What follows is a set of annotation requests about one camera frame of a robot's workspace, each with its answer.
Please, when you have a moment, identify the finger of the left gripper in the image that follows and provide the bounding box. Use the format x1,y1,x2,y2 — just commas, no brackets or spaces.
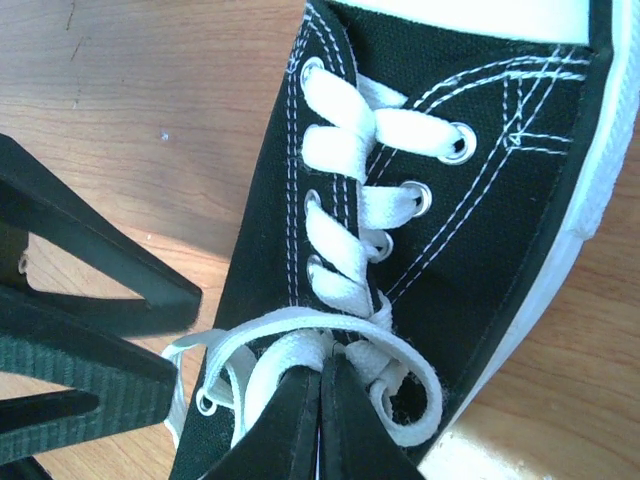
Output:
1,289,177,460
1,136,202,337

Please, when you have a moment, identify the black canvas sneaker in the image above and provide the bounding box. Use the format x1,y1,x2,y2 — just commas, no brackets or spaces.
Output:
166,1,639,479

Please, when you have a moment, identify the white lace of sneaker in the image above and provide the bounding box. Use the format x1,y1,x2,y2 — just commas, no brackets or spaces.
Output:
163,57,477,447

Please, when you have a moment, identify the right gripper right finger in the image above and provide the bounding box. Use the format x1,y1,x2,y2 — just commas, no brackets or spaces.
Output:
319,354,420,480

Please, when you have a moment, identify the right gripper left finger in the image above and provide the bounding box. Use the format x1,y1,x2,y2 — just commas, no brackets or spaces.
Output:
203,367,321,480

